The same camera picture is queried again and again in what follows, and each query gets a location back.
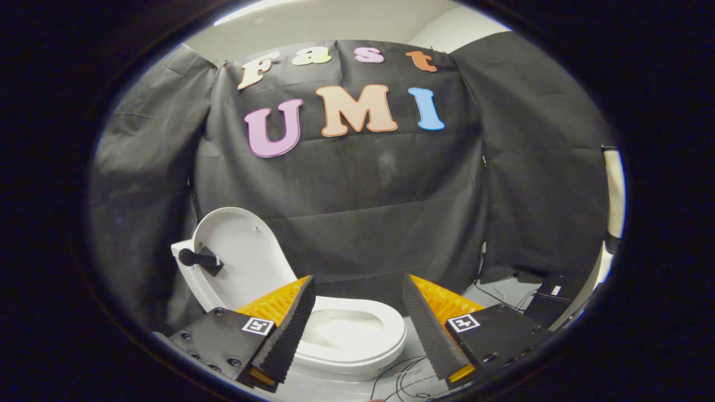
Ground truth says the tangle of floor cables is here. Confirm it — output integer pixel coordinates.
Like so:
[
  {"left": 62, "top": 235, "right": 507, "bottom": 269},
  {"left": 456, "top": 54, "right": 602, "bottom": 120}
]
[{"left": 369, "top": 355, "right": 467, "bottom": 402}]

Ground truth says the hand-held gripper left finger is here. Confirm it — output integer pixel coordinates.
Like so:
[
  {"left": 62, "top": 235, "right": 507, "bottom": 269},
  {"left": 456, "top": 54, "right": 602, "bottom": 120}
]
[{"left": 152, "top": 275, "right": 317, "bottom": 393}]

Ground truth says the white toilet lid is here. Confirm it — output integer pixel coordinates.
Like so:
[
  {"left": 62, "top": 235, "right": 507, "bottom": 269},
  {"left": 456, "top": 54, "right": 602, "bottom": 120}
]
[{"left": 178, "top": 207, "right": 298, "bottom": 314}]

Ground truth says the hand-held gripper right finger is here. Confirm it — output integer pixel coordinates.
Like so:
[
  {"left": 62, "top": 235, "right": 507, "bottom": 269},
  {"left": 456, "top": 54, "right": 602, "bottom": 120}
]
[{"left": 402, "top": 273, "right": 555, "bottom": 391}]

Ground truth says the white toilet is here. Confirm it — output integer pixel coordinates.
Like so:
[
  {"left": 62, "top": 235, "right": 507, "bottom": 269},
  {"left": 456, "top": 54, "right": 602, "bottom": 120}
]
[{"left": 170, "top": 240, "right": 408, "bottom": 384}]

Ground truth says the black box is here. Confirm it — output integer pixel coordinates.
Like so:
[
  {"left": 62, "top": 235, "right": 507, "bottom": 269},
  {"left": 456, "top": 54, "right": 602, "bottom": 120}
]
[{"left": 517, "top": 272, "right": 588, "bottom": 326}]

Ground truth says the black backdrop cloth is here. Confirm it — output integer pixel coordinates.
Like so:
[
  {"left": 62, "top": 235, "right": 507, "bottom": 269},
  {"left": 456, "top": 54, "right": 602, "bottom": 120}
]
[{"left": 88, "top": 31, "right": 613, "bottom": 337}]

